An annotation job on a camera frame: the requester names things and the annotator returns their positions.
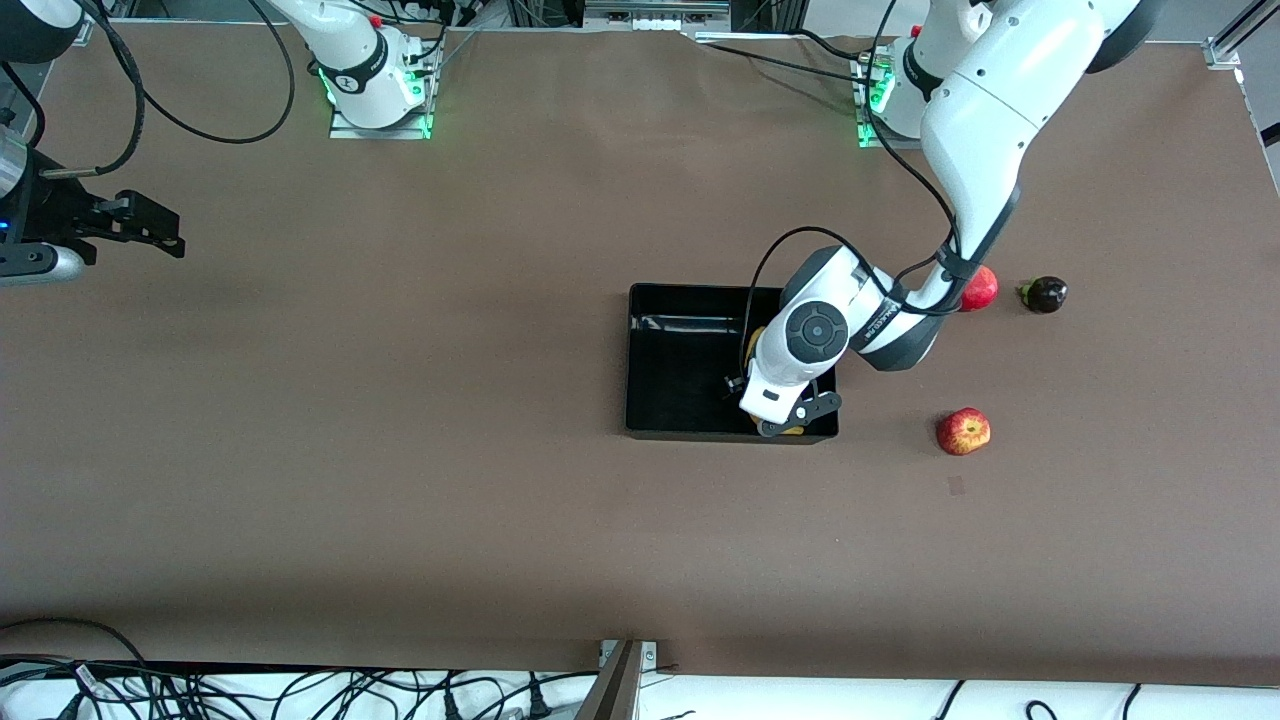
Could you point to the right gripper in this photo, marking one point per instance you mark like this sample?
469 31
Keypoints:
62 213

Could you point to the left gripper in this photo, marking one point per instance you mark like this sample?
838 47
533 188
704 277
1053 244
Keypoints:
731 384

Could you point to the yellow banana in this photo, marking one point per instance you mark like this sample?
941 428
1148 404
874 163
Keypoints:
755 350

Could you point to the black plastic box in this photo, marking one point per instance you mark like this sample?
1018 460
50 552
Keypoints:
680 370

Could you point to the red yellow apple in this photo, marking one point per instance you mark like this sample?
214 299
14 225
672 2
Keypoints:
963 432

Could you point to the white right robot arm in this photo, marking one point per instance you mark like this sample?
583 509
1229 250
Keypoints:
350 50

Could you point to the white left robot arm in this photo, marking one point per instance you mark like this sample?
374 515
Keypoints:
985 120

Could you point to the red pomegranate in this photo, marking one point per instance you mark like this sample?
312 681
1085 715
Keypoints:
982 290

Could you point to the dark purple eggplant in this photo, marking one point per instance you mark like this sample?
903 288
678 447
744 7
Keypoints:
1045 295

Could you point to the silver device with white sockets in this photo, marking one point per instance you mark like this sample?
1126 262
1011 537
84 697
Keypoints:
655 12

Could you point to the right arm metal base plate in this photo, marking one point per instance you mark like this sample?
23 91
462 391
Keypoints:
380 132

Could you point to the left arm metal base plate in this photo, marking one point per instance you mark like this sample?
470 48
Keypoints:
868 130

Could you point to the aluminium profile post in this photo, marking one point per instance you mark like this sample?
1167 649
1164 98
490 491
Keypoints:
612 690

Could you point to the metal corner bracket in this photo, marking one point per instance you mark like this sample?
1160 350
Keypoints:
1222 52

